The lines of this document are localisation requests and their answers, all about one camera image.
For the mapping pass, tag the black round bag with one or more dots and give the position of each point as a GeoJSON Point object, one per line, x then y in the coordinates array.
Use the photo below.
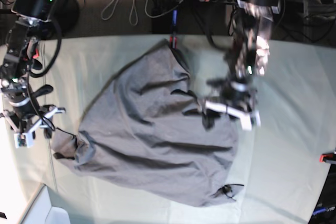
{"type": "Point", "coordinates": [66, 14]}

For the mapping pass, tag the red black clamp right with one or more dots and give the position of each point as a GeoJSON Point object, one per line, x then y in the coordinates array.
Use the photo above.
{"type": "Point", "coordinates": [328, 158]}

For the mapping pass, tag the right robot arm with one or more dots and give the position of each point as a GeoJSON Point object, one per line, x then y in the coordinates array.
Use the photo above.
{"type": "Point", "coordinates": [19, 65]}

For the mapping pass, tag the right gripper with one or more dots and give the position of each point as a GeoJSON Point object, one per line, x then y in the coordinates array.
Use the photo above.
{"type": "Point", "coordinates": [26, 113]}

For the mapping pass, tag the red black clamp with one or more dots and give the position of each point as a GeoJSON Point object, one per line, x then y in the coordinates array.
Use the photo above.
{"type": "Point", "coordinates": [173, 36]}
{"type": "Point", "coordinates": [328, 158]}

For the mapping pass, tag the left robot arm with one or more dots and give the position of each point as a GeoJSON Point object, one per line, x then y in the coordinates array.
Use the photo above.
{"type": "Point", "coordinates": [252, 23]}

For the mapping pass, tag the white bin corner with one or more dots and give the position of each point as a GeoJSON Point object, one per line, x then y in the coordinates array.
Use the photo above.
{"type": "Point", "coordinates": [40, 209]}

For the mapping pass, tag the light green table cloth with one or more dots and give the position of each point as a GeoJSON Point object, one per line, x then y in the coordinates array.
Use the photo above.
{"type": "Point", "coordinates": [278, 162]}

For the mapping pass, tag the grey t-shirt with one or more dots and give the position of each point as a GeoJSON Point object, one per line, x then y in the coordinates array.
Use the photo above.
{"type": "Point", "coordinates": [145, 131]}

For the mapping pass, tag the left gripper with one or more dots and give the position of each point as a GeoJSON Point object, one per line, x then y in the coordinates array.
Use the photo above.
{"type": "Point", "coordinates": [236, 93]}

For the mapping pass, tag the red black clamp centre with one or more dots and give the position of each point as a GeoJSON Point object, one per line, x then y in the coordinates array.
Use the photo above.
{"type": "Point", "coordinates": [173, 36]}

